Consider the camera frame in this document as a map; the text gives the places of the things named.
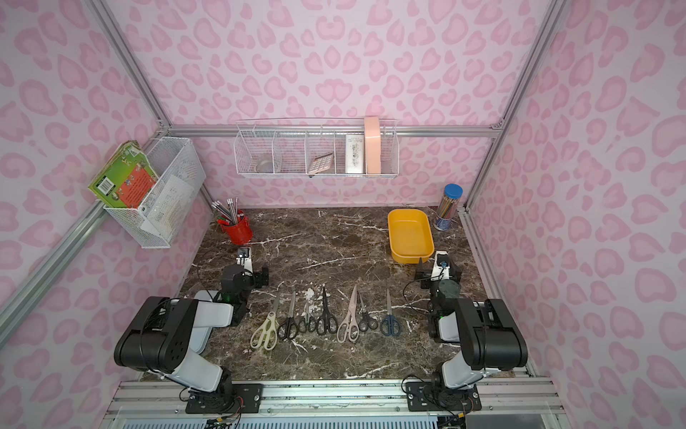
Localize pink case on shelf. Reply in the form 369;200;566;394
364;116;382;175

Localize white paper in basket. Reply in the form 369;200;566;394
140;175;197;241

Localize cream green handled scissors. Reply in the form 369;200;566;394
250;293;280;351

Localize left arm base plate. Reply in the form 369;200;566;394
185;384;264;416

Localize white floral case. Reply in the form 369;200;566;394
345;134;364;174

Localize pens in red cup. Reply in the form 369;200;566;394
211;198;244;225

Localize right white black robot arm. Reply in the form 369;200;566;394
403;266;528;418

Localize blue handled scissors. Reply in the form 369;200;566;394
380;290;401;337

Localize black handled steel scissors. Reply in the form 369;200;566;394
277;291;299;341

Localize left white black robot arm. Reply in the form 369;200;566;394
114;263;269;416

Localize yellow plastic storage box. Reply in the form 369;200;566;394
388;208;435;265

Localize small black handled scissors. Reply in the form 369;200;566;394
298;301;316;334

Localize white wire wall shelf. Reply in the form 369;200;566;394
233;118;400;178

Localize blue lid pencil tube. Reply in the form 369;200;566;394
433;183;464;232

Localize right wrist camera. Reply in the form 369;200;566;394
431;251;451;281

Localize black handled medium scissors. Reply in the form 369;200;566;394
358;296;379;332

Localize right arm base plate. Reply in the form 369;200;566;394
401;380;482;414

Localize green red booklet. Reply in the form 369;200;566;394
89;140;158;209

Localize pink kitchen scissors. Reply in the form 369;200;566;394
337;286;360;343

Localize small calculator on shelf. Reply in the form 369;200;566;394
307;153;334;176

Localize tape roll on shelf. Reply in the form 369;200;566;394
255;156;274;174

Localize red pen cup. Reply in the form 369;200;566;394
217;210;253;246

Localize all black scissors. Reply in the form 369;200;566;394
315;286;339;335

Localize white mesh wall basket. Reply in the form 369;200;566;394
105;137;207;248

